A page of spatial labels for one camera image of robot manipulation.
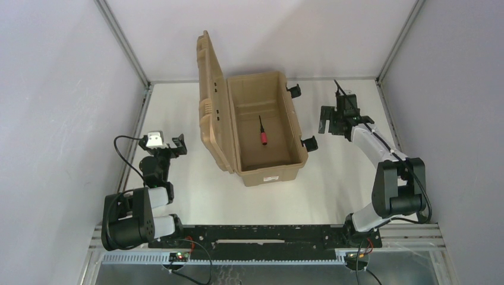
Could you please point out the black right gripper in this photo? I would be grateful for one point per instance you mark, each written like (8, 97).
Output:
(339, 119)

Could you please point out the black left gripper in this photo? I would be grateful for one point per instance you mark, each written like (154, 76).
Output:
(173, 148)

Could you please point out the red handled screwdriver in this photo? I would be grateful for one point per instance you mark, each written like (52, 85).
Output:
(263, 136)

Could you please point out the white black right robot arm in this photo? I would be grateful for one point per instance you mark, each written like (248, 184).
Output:
(399, 183)

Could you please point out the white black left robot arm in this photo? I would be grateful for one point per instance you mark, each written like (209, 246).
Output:
(128, 217)

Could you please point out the black front bin latch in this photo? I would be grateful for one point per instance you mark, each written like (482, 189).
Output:
(310, 144)

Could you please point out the black bin latch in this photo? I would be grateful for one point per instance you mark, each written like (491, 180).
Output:
(310, 144)
(295, 91)

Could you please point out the tan bin lid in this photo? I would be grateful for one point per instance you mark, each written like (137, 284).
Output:
(215, 122)

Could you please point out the tan plastic storage bin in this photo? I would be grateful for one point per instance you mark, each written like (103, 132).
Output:
(265, 95)

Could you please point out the black rear bin latch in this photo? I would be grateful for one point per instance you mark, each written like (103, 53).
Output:
(295, 91)

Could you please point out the left controller board with leds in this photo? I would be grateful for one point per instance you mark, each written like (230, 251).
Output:
(178, 257)

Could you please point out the controller board with leds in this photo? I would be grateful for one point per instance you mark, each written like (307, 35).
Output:
(356, 262)
(178, 257)

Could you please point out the right controller board with leds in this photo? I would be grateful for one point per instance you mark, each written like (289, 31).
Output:
(356, 262)

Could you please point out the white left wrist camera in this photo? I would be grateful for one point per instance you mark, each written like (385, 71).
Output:
(155, 140)

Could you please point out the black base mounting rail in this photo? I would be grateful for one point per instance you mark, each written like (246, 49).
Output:
(253, 243)

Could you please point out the aluminium frame post left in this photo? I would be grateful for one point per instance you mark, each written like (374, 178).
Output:
(124, 44)

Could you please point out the aluminium frame post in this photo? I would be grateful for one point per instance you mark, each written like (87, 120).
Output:
(411, 18)
(124, 44)

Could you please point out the aluminium frame post right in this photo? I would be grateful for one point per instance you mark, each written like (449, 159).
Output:
(411, 18)

